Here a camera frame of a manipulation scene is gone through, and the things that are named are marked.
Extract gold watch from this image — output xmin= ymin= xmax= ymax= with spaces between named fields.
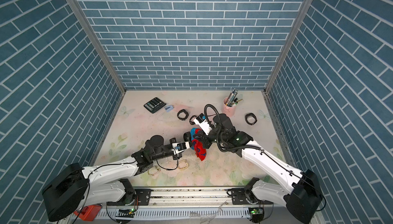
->
xmin=178 ymin=160 xmax=189 ymax=170
xmin=147 ymin=165 xmax=161 ymax=176

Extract light blue stapler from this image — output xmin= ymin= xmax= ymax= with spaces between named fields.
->
xmin=165 ymin=105 xmax=174 ymax=112

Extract black corrugated cable hose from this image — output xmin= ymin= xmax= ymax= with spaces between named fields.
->
xmin=204 ymin=104 xmax=262 ymax=152

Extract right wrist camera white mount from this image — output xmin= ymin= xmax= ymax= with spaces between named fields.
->
xmin=193 ymin=113 xmax=212 ymax=136

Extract red blue towel cloth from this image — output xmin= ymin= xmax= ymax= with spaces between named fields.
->
xmin=190 ymin=128 xmax=206 ymax=161

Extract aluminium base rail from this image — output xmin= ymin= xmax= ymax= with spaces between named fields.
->
xmin=104 ymin=186 xmax=317 ymax=222

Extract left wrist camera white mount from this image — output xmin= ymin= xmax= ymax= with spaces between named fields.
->
xmin=172 ymin=142 xmax=190 ymax=156

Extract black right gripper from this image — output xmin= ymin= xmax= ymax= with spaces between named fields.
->
xmin=193 ymin=126 xmax=228 ymax=149

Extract red box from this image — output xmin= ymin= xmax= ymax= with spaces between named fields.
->
xmin=74 ymin=204 xmax=102 ymax=222

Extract pink pen holder cup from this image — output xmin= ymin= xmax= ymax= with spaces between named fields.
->
xmin=222 ymin=97 xmax=236 ymax=117

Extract black desktop calculator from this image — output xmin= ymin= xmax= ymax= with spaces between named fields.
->
xmin=143 ymin=97 xmax=166 ymax=114

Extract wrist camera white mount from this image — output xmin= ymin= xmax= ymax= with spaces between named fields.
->
xmin=193 ymin=113 xmax=212 ymax=136
xmin=172 ymin=142 xmax=190 ymax=156

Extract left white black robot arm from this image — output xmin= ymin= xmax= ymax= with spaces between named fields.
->
xmin=42 ymin=132 xmax=191 ymax=222

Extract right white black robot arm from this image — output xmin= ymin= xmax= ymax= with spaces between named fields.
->
xmin=193 ymin=113 xmax=326 ymax=224

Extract pens in cup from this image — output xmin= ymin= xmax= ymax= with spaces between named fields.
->
xmin=225 ymin=88 xmax=238 ymax=107

